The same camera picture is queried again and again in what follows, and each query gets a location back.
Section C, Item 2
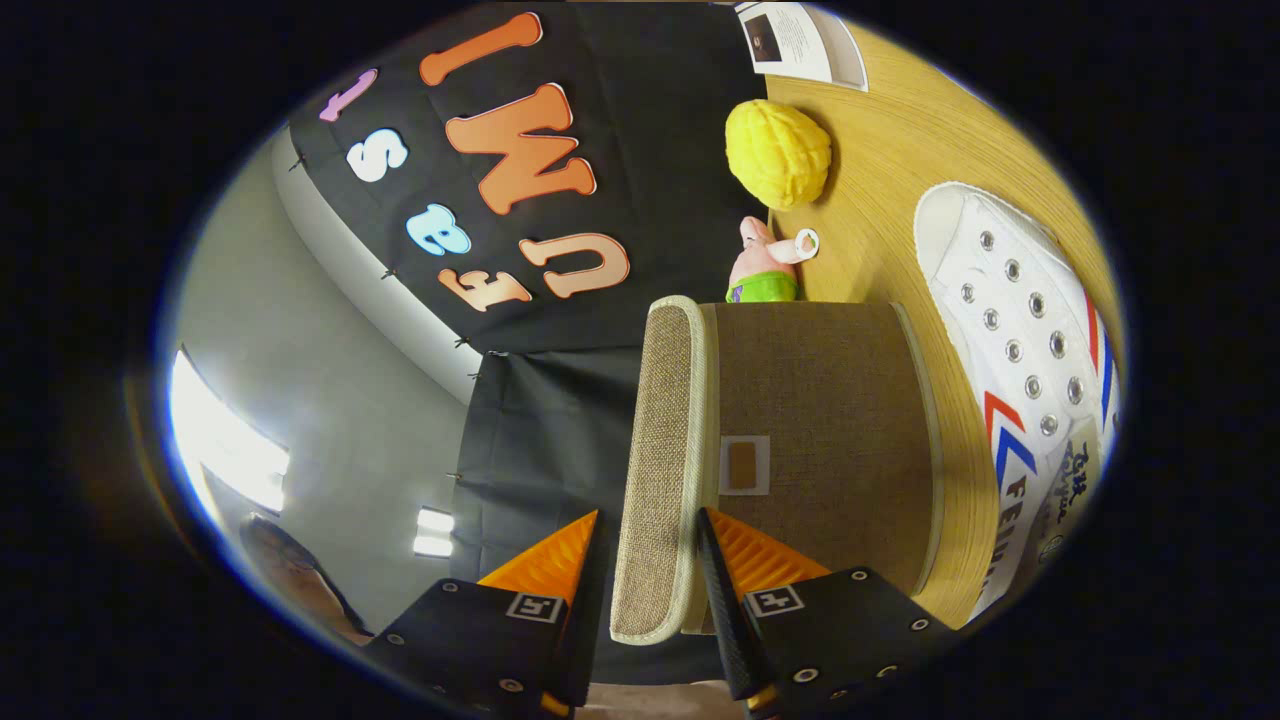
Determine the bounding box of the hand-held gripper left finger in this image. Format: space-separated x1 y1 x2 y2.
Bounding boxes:
362 508 613 720

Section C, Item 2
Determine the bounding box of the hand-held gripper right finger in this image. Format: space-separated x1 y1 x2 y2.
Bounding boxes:
695 506 958 719

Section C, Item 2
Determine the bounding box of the brown fabric storage box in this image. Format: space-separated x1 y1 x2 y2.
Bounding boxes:
610 295 946 646

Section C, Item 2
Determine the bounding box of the white canvas shoe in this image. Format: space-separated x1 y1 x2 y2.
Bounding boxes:
913 181 1123 623

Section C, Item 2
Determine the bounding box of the person's head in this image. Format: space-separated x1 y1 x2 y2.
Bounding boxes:
240 513 373 646

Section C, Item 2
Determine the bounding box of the pink starfish plush toy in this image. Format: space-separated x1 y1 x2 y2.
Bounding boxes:
726 215 821 304

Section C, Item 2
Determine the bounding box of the yellow bumpy soft toy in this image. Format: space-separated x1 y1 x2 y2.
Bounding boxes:
724 99 834 212

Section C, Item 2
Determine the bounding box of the white portrait cover book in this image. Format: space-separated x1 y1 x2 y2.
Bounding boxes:
735 0 869 93

